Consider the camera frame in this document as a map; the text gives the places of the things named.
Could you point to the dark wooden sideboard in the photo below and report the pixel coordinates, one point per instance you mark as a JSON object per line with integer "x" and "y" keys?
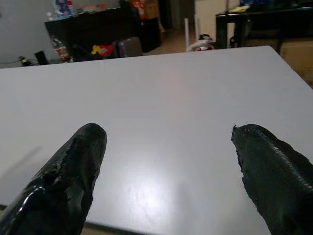
{"x": 93, "y": 29}

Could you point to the patterned fabric bag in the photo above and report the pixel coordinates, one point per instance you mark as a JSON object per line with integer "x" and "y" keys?
{"x": 195, "y": 45}

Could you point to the pack of drink bottles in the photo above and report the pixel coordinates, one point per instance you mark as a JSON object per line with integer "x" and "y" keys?
{"x": 60, "y": 49}

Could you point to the white rack pole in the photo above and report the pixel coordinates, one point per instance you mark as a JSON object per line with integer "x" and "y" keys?
{"x": 187, "y": 34}
{"x": 197, "y": 27}

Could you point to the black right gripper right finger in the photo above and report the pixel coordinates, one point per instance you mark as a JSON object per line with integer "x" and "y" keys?
{"x": 274, "y": 176}

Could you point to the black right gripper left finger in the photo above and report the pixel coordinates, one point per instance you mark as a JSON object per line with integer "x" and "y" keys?
{"x": 63, "y": 181}

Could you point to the clear plastic bottle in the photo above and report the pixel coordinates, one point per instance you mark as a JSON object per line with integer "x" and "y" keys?
{"x": 51, "y": 16}

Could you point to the small black speaker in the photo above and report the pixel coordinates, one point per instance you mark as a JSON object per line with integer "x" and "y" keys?
{"x": 40, "y": 57}

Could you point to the black side table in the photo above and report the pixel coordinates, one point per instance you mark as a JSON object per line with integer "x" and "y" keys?
{"x": 269, "y": 18}

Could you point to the colourful printed package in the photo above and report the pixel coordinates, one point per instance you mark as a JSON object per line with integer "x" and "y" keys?
{"x": 64, "y": 8}

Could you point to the yellow and red plush toy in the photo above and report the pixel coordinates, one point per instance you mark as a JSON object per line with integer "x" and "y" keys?
{"x": 101, "y": 50}

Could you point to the yellow cloth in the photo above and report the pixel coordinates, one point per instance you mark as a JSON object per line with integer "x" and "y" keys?
{"x": 239, "y": 9}

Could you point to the orange printed box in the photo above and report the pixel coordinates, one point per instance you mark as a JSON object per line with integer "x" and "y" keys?
{"x": 145, "y": 9}

